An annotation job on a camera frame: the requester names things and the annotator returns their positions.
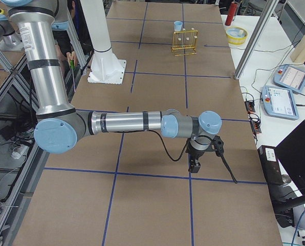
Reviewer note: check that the light blue cup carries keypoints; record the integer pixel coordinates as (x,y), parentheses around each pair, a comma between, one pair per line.
(177,26)

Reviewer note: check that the white pedestal column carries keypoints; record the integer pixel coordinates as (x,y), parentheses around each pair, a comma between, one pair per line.
(106,68)

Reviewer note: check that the green handled screwdriver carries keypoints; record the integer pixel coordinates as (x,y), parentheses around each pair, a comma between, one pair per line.
(72,67)

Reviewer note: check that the black box device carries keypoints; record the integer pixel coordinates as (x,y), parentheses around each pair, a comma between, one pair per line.
(270,165)

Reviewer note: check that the black computer monitor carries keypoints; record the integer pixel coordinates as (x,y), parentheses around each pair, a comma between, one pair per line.
(291,154)

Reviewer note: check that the gold wire cup holder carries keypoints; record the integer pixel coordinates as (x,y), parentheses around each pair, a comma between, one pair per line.
(184,42)

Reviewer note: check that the yellow bowl with blue plate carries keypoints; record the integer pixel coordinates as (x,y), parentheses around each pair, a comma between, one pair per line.
(236,35)

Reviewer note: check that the person in black clothes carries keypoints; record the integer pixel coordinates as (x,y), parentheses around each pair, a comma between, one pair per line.
(62,41)

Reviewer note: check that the far teach pendant tablet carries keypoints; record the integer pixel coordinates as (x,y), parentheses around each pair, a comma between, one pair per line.
(290,77)

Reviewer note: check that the aluminium frame post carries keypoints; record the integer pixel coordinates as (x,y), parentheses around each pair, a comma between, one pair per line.
(257,32)

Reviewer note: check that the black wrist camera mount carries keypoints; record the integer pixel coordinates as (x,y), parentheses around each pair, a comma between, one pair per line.
(218,146)

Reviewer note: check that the red bottle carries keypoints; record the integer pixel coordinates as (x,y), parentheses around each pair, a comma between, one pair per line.
(231,13)

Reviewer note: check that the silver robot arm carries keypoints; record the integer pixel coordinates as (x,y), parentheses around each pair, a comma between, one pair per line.
(60,126)

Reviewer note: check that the teach pendant tablet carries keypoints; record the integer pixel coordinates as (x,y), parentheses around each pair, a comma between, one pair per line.
(290,77)
(279,102)

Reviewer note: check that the near teach pendant tablet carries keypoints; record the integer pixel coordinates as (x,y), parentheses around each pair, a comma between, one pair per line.
(279,102)

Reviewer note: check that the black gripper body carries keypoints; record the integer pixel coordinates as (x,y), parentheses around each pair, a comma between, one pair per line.
(195,154)

